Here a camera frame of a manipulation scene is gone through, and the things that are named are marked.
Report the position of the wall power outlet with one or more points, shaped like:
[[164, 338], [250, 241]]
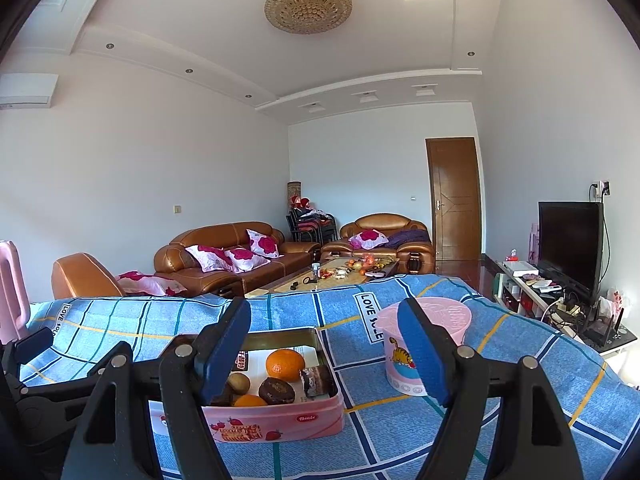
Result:
[[602, 187]]

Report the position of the white air conditioner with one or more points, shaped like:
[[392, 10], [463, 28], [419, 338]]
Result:
[[27, 90]]

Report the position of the kiwi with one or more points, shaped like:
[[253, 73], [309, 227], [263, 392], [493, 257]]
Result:
[[239, 382]]

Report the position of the purple blanket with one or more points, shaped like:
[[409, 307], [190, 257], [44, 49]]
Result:
[[410, 237]]

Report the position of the black router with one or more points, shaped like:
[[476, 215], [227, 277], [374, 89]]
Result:
[[597, 325]]

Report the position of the pink cat print bucket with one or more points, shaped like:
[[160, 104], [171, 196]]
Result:
[[395, 355]]

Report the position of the pink metal tin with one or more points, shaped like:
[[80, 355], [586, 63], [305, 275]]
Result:
[[300, 417]]

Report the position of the stack of black chairs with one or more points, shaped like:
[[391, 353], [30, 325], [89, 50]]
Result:
[[310, 227]]

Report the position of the wooden coffee table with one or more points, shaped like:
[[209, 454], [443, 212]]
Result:
[[330, 282]]

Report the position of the printed paper sheet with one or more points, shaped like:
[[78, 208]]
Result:
[[257, 367]]

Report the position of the white bowl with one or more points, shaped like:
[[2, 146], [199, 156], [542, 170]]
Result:
[[546, 285]]

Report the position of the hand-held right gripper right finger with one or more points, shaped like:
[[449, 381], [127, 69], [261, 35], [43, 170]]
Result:
[[425, 355]]

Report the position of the brown snack packet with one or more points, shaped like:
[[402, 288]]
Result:
[[316, 380]]

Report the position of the orange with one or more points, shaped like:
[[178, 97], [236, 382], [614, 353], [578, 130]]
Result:
[[285, 364], [249, 401]]

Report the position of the patterned rolled mat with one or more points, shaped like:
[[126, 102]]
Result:
[[293, 190]]

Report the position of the white power strip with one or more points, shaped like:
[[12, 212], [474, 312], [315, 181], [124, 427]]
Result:
[[567, 305]]

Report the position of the dark brown round fruit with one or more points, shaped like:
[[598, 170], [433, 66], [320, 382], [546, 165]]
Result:
[[274, 390], [220, 400]]

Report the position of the heap of colourful food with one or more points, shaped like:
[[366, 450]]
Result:
[[365, 265]]

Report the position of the pink floral pillow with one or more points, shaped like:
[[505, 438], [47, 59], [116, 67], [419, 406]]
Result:
[[245, 257], [210, 257], [145, 282], [367, 237], [264, 244]]

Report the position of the pink plastic chair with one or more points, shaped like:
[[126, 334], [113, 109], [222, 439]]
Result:
[[10, 285]]

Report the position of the black television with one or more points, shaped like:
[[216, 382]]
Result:
[[570, 240]]

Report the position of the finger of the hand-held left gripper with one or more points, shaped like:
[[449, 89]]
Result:
[[30, 345], [60, 380]]

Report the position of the round crystal ceiling lamp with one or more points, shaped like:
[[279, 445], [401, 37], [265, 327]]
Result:
[[308, 5]]

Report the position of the blue plaid bedsheet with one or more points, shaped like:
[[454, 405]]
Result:
[[325, 310]]

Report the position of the square ceiling light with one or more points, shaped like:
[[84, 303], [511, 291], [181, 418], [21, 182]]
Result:
[[424, 91], [312, 106], [368, 96]]

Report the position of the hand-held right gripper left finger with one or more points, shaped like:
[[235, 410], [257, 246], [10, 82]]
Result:
[[225, 355]]

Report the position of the red cloth bundle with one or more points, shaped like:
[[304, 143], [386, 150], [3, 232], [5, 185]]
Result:
[[302, 205]]

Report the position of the brown wooden door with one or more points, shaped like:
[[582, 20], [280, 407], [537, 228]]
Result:
[[455, 195]]

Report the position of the brown leather three-seat sofa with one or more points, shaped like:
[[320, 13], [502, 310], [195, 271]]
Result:
[[220, 240]]

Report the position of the white television stand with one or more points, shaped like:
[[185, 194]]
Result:
[[515, 285]]

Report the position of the flat white box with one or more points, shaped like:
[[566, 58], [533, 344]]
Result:
[[520, 267]]

